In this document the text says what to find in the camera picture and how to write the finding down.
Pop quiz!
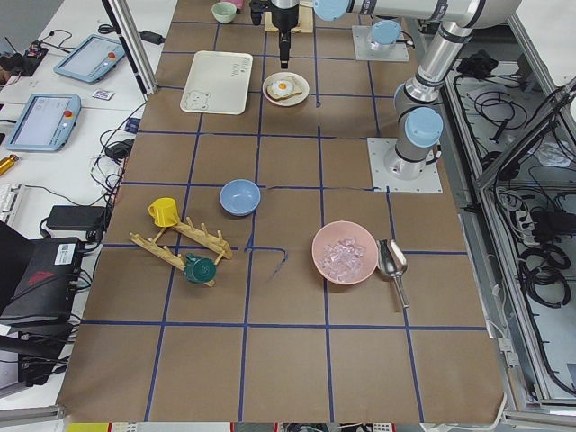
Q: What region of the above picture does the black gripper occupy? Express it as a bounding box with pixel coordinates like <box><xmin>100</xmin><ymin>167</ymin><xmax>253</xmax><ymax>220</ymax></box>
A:
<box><xmin>249</xmin><ymin>0</ymin><xmax>299</xmax><ymax>68</ymax></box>

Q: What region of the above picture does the white round plate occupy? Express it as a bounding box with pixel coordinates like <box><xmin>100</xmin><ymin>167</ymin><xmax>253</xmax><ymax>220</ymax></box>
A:
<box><xmin>262</xmin><ymin>72</ymin><xmax>310</xmax><ymax>107</ymax></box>

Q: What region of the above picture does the wooden cutting board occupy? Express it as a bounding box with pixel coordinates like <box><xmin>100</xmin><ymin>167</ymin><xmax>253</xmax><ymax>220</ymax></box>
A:
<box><xmin>264</xmin><ymin>6</ymin><xmax>313</xmax><ymax>33</ymax></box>

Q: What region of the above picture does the toast with fried egg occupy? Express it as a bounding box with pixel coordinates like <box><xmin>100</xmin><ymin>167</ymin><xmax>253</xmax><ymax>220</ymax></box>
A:
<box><xmin>266</xmin><ymin>76</ymin><xmax>302</xmax><ymax>101</ymax></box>

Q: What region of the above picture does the light green bowl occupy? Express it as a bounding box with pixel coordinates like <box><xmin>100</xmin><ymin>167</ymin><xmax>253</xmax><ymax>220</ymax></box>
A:
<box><xmin>211</xmin><ymin>1</ymin><xmax>237</xmax><ymax>24</ymax></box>

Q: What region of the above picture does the cream bear tray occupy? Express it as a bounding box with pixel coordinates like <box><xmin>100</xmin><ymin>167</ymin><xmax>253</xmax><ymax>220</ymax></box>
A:
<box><xmin>180</xmin><ymin>50</ymin><xmax>253</xmax><ymax>115</ymax></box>

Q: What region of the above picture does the small black power adapter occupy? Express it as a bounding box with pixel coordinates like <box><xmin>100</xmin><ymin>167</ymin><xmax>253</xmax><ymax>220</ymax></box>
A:
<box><xmin>139</xmin><ymin>31</ymin><xmax>166</xmax><ymax>45</ymax></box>

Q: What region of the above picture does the blue bowl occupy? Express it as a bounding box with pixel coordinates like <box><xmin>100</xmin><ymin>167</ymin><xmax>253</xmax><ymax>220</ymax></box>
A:
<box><xmin>220</xmin><ymin>179</ymin><xmax>261</xmax><ymax>217</ymax></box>

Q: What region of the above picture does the upper blue teach pendant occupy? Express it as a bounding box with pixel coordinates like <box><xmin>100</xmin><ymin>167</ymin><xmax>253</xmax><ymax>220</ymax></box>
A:
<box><xmin>53</xmin><ymin>34</ymin><xmax>125</xmax><ymax>83</ymax></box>

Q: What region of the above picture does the blue teach pendant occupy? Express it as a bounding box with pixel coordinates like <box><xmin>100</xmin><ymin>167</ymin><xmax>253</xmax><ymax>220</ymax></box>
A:
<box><xmin>5</xmin><ymin>94</ymin><xmax>81</xmax><ymax>152</ymax></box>
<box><xmin>53</xmin><ymin>34</ymin><xmax>125</xmax><ymax>83</ymax></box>

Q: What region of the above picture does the yellow mug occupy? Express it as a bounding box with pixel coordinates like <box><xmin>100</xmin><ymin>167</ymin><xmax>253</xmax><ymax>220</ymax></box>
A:
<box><xmin>148</xmin><ymin>197</ymin><xmax>181</xmax><ymax>228</ymax></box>

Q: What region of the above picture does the wooden cup rack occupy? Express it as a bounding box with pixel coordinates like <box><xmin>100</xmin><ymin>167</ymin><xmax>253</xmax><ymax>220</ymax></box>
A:
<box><xmin>129</xmin><ymin>216</ymin><xmax>235</xmax><ymax>288</ymax></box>

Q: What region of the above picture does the pink bowl with ice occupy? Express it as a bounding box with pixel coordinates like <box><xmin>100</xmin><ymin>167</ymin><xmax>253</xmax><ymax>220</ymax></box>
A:
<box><xmin>311</xmin><ymin>220</ymin><xmax>378</xmax><ymax>284</ymax></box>

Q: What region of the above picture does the metal scoop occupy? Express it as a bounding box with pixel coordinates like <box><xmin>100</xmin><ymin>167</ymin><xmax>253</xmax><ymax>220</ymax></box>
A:
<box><xmin>376</xmin><ymin>239</ymin><xmax>410</xmax><ymax>309</ymax></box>

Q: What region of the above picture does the dark green mug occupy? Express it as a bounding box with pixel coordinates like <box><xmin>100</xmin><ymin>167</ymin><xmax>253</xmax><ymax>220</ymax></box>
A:
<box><xmin>183</xmin><ymin>253</ymin><xmax>217</xmax><ymax>284</ymax></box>

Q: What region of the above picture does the lower blue teach pendant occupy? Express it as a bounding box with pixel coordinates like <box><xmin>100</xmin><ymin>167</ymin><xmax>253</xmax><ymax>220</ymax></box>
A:
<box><xmin>5</xmin><ymin>94</ymin><xmax>81</xmax><ymax>152</ymax></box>

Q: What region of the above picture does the black power brick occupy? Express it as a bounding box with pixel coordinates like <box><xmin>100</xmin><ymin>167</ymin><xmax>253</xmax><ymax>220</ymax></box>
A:
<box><xmin>45</xmin><ymin>205</ymin><xmax>105</xmax><ymax>242</ymax></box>

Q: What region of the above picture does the black red computer box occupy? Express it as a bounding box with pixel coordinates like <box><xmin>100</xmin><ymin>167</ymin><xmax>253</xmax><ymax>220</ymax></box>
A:
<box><xmin>0</xmin><ymin>220</ymin><xmax>98</xmax><ymax>388</ymax></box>

